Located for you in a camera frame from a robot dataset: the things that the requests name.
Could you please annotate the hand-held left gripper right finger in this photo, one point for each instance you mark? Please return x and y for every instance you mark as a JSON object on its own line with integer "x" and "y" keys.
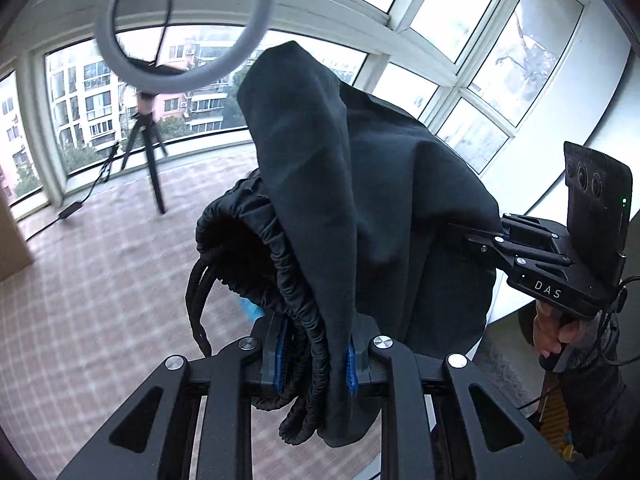
{"x": 350, "y": 370}

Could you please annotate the large window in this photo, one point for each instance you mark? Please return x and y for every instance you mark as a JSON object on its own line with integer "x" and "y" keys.
{"x": 450, "y": 10}

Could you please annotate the yellow ribbed object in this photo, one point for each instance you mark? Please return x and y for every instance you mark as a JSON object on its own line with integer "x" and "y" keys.
{"x": 555, "y": 420}

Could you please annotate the light wooden cabinet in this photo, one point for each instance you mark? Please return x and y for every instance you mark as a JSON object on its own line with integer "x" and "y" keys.
{"x": 12, "y": 245}

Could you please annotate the person's right hand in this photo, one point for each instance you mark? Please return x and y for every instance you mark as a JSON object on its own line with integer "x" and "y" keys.
{"x": 550, "y": 332}

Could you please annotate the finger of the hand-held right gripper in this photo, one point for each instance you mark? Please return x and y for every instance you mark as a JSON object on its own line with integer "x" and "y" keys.
{"x": 535, "y": 230}
{"x": 505, "y": 252}

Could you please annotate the person's right forearm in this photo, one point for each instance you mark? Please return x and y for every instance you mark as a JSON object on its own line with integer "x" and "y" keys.
{"x": 595, "y": 400}

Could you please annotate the black tripod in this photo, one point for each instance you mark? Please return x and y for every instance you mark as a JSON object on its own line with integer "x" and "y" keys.
{"x": 146, "y": 105}

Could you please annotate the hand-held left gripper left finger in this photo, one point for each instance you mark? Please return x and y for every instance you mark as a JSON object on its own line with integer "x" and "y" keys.
{"x": 281, "y": 360}

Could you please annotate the pink plaid tablecloth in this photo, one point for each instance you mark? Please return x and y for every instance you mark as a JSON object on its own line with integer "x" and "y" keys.
{"x": 100, "y": 310}

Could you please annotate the apartment buildings outside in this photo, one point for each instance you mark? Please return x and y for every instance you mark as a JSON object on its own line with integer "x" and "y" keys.
{"x": 90, "y": 105}

